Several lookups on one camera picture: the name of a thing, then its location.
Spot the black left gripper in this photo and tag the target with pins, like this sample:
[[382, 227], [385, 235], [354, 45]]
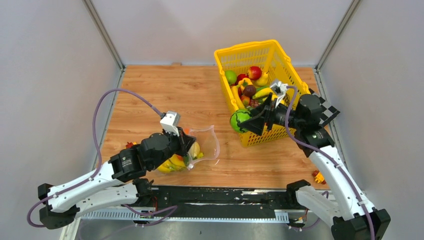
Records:
[[184, 140]]

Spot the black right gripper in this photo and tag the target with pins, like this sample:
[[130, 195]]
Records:
[[255, 124]]

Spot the beige lemon fruit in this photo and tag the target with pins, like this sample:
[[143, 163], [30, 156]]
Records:
[[194, 150]]

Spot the small watermelon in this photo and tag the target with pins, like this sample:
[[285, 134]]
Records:
[[238, 117]]

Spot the clear zip top bag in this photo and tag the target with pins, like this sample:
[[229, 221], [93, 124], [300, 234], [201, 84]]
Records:
[[209, 146]]

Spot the yellow banana bunch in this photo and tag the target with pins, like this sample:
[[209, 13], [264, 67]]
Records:
[[173, 164]]

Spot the yellow bell pepper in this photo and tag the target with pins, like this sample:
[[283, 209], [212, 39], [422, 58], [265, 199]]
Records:
[[242, 84]]

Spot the yellow plastic basket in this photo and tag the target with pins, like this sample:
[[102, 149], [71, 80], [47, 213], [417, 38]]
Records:
[[268, 55]]

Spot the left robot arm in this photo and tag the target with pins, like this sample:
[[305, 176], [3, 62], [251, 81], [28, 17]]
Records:
[[119, 181]]

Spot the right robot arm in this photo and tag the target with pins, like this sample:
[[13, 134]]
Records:
[[351, 216]]

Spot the purple grapes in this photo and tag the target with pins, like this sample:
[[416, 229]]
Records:
[[254, 103]]

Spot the small red peach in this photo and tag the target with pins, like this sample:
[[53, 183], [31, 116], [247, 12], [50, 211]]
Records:
[[245, 100]]

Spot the dark purple passion fruit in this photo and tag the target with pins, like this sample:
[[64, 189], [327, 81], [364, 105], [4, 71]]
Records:
[[249, 91]]

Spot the yellow pear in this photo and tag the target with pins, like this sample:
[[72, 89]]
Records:
[[262, 81]]

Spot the red apple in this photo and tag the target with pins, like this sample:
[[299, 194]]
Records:
[[254, 73], [240, 77]]

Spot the green apple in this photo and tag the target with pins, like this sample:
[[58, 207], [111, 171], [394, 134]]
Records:
[[230, 76]]

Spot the red green toy block car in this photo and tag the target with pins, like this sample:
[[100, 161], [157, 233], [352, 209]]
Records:
[[130, 145]]

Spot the checkerboard calibration board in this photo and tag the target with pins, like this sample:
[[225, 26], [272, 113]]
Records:
[[329, 112]]

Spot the yellow orange toy block car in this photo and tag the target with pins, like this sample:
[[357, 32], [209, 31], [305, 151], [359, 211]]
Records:
[[318, 177]]

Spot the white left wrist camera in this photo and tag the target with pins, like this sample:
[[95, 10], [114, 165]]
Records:
[[170, 122]]

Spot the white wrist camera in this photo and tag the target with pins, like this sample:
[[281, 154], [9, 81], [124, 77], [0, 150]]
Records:
[[280, 90], [170, 122]]

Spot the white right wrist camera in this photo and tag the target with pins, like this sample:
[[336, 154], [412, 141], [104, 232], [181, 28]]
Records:
[[280, 90]]

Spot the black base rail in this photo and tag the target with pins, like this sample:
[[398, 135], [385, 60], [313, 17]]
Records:
[[221, 203]]

